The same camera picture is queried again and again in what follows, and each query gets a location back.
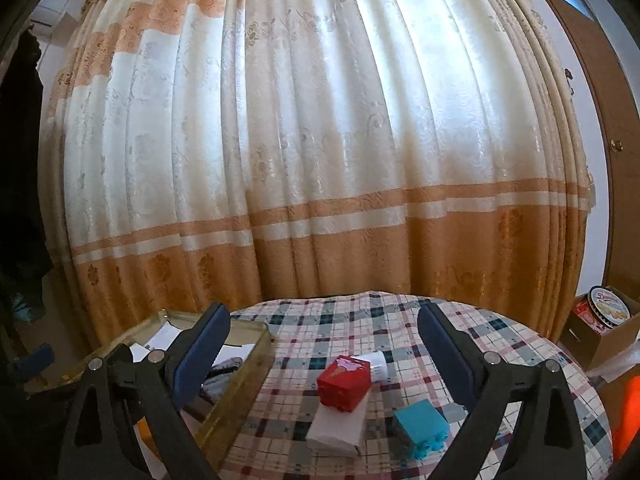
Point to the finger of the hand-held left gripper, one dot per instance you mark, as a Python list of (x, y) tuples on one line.
[(35, 362)]

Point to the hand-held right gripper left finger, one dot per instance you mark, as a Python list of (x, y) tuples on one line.
[(195, 360)]

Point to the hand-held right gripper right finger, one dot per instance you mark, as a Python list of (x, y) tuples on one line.
[(450, 355)]

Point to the black floral pouch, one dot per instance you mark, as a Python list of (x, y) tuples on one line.
[(225, 367)]

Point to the gold metal tray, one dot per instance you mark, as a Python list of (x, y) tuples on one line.
[(240, 390)]

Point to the white plastic bottle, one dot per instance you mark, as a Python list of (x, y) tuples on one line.
[(378, 365)]

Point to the small teal building block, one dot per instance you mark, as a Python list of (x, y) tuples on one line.
[(417, 427)]

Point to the orange block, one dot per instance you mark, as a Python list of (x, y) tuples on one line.
[(144, 430)]

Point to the red cube box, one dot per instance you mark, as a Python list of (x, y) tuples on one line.
[(342, 387)]

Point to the white carton with pink label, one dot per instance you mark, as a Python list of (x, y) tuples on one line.
[(332, 432)]

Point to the teal cloth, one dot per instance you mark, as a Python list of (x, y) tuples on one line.
[(20, 305)]

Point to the red packet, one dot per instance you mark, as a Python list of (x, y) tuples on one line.
[(587, 312)]

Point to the cardboard box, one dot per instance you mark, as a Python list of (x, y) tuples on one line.
[(607, 342)]

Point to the round cookie tin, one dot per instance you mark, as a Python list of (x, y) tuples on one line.
[(610, 305)]

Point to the orange bag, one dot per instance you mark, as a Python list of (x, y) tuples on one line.
[(627, 410)]

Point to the black jacket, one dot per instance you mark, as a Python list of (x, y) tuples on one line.
[(22, 160)]

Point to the cream and orange curtain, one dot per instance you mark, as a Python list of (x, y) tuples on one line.
[(325, 135)]

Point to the brass wardrobe knob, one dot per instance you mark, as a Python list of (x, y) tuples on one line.
[(617, 146)]

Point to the dark metal curtain hook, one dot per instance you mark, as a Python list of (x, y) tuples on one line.
[(568, 77)]

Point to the brown wooden wardrobe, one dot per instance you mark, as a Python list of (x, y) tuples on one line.
[(600, 85)]

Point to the white air conditioner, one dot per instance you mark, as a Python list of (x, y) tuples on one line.
[(55, 12)]

